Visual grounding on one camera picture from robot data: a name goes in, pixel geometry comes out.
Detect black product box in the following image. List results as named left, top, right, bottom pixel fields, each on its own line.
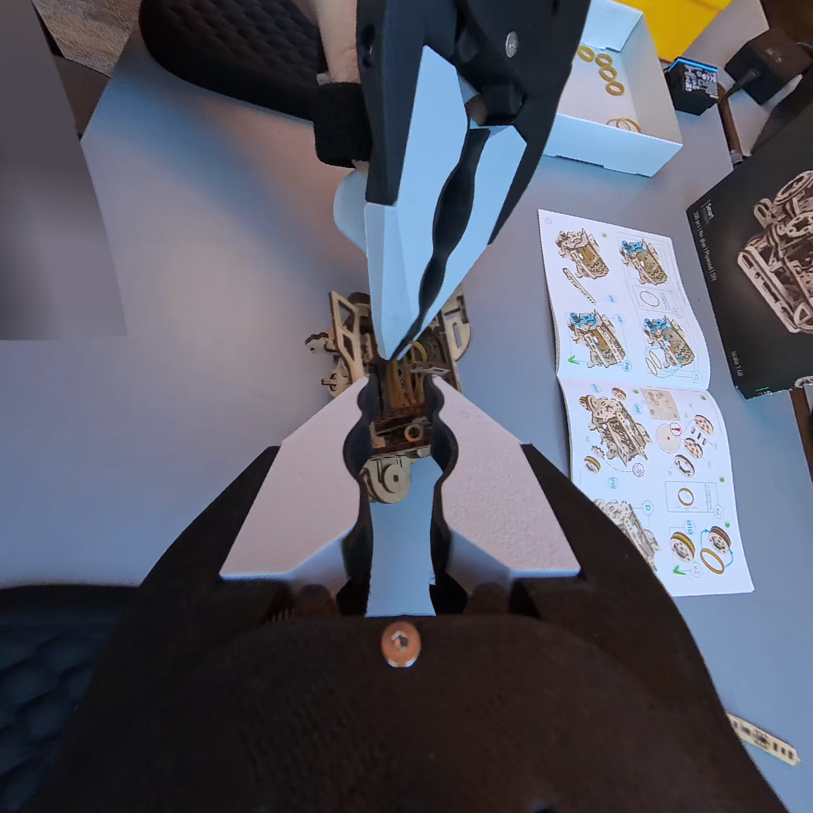
left=686, top=121, right=813, bottom=401

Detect small wooden part strip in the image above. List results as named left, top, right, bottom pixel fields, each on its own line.
left=727, top=711, right=801, bottom=766

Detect black module with blue label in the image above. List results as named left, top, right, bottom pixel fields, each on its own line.
left=664, top=56, right=723, bottom=116

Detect white instruction booklet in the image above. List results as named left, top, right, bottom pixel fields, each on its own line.
left=538, top=208, right=755, bottom=598

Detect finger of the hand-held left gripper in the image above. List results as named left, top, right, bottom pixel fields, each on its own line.
left=364, top=47, right=481, bottom=361
left=395, top=126, right=531, bottom=359

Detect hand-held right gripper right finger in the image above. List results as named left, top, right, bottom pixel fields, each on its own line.
left=431, top=375, right=585, bottom=617

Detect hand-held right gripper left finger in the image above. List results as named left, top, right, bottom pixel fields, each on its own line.
left=219, top=375, right=374, bottom=617

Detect wooden mechanical model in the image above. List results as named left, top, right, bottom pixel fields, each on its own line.
left=305, top=289, right=474, bottom=506

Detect white cardboard box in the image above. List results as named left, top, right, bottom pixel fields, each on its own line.
left=543, top=0, right=683, bottom=179

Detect yellow box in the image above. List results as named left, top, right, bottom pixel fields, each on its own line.
left=635, top=0, right=731, bottom=61

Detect black power adapter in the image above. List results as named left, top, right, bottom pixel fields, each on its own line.
left=724, top=27, right=813, bottom=107

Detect person's left hand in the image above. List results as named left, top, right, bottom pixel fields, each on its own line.
left=318, top=25, right=364, bottom=86

